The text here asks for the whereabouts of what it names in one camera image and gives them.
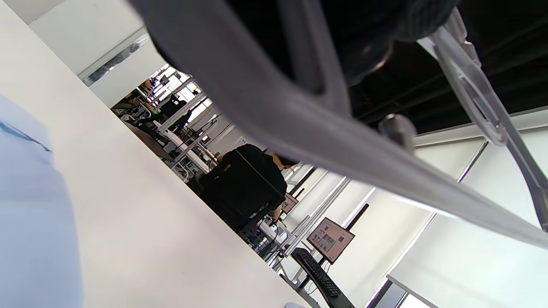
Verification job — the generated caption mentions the gray plastic hanger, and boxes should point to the gray plastic hanger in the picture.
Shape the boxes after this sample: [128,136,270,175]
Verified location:
[128,0,548,249]

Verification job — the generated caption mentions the small computer monitor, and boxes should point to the small computer monitor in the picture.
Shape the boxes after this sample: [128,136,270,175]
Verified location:
[280,192,299,214]

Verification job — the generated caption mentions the black keyboard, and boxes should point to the black keyboard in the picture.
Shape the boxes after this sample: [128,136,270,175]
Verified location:
[291,247,343,298]

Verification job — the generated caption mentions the black mesh office chair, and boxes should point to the black mesh office chair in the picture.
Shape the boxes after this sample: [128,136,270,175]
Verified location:
[188,144,288,253]

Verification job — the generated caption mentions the aluminium frame post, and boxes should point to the aluminium frame post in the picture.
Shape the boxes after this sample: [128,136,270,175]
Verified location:
[268,171,354,261]

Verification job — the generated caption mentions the white desk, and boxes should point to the white desk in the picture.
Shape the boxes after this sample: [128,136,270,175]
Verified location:
[153,120,211,174]

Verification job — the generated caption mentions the black desk top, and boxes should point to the black desk top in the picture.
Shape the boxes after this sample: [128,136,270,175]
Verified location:
[291,247,356,308]

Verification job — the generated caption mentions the light blue long-sleeve shirt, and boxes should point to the light blue long-sleeve shirt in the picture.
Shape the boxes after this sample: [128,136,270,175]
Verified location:
[0,94,84,308]

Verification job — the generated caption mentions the person's left hand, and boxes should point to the person's left hand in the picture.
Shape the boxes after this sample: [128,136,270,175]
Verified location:
[227,0,461,92]

